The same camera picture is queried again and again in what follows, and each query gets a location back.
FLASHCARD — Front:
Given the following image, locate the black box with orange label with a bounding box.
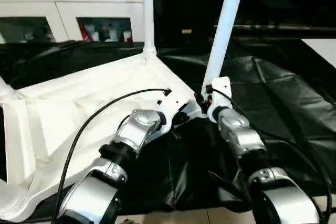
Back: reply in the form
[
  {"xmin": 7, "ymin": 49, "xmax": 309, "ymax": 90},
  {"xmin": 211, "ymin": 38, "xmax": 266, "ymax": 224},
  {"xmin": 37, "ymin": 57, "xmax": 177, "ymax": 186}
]
[{"xmin": 152, "ymin": 0, "xmax": 234, "ymax": 49}]

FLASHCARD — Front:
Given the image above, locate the red bottle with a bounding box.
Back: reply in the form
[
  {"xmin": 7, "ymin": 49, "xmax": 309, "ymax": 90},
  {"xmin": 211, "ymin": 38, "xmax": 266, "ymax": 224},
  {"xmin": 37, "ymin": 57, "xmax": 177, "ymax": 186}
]
[{"xmin": 78, "ymin": 23, "xmax": 89, "ymax": 41}]

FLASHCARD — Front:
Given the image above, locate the white plastic table top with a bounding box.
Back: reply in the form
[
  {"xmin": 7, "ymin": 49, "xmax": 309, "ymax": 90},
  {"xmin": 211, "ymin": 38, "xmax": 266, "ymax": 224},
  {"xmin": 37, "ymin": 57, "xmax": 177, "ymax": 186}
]
[{"xmin": 0, "ymin": 47, "xmax": 211, "ymax": 222}]

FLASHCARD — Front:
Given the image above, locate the white cabinet with glass doors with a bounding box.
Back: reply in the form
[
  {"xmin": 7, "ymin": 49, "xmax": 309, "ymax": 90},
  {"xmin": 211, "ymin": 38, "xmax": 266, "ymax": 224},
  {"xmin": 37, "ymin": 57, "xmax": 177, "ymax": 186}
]
[{"xmin": 0, "ymin": 0, "xmax": 148, "ymax": 44}]

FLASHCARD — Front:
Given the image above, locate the grey metal rail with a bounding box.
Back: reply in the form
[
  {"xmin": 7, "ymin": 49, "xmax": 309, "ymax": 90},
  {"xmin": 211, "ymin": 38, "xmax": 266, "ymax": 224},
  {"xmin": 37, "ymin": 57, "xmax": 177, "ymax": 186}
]
[{"xmin": 214, "ymin": 24, "xmax": 336, "ymax": 32}]

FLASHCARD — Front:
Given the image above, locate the white flat board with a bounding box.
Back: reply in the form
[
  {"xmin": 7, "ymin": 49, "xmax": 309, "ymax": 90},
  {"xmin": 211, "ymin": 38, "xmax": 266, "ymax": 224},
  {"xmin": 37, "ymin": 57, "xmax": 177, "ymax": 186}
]
[{"xmin": 300, "ymin": 38, "xmax": 336, "ymax": 68}]

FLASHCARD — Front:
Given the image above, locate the black mat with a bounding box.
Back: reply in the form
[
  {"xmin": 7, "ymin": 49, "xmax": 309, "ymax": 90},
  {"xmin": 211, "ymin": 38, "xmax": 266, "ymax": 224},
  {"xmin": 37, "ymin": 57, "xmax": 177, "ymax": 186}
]
[{"xmin": 0, "ymin": 37, "xmax": 336, "ymax": 213}]

